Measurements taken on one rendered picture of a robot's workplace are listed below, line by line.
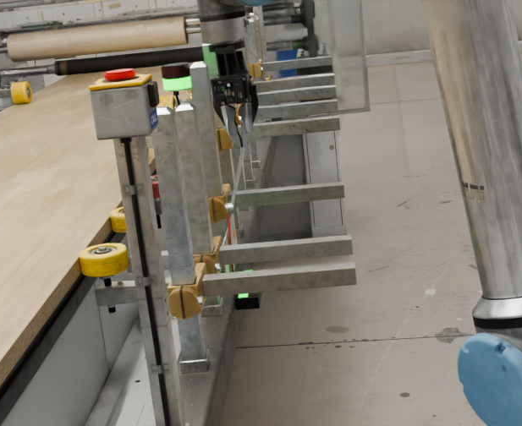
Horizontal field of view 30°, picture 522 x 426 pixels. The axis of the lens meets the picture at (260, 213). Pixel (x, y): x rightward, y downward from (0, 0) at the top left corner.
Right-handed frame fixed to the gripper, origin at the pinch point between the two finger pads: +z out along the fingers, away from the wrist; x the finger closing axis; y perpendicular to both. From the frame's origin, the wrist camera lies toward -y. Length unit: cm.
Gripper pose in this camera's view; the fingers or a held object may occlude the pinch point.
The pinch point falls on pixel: (241, 140)
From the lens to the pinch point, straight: 196.9
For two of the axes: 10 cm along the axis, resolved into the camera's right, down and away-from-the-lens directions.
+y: -0.7, 2.6, -9.6
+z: 1.4, 9.6, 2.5
